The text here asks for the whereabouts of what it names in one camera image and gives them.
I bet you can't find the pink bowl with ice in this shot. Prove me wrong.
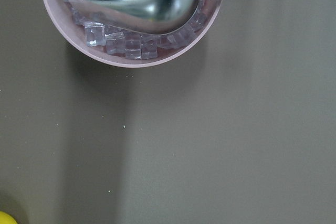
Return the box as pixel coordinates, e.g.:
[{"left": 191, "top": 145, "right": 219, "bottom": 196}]
[{"left": 43, "top": 0, "right": 222, "bottom": 68}]

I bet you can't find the yellow lemon near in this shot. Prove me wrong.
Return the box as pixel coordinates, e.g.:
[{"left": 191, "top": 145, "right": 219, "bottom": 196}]
[{"left": 0, "top": 211, "right": 17, "bottom": 224}]

